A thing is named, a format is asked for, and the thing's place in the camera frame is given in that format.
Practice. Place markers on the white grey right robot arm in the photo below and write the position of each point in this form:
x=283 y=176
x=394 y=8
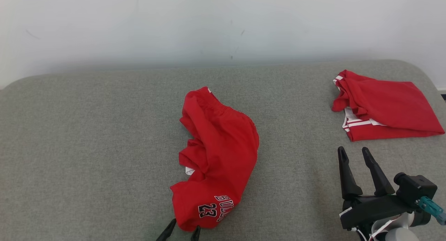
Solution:
x=400 y=232

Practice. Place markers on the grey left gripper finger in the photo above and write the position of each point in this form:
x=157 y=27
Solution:
x=196 y=234
x=168 y=232

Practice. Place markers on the red shorts with 23 print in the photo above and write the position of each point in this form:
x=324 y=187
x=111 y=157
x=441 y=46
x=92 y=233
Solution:
x=219 y=147

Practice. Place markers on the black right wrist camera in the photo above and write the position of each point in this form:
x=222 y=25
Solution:
x=416 y=188

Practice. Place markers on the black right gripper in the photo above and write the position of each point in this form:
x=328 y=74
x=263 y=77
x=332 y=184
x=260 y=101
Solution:
x=369 y=209

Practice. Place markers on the red jersey top white trim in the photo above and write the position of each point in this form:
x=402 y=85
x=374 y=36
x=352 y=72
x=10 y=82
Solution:
x=393 y=105

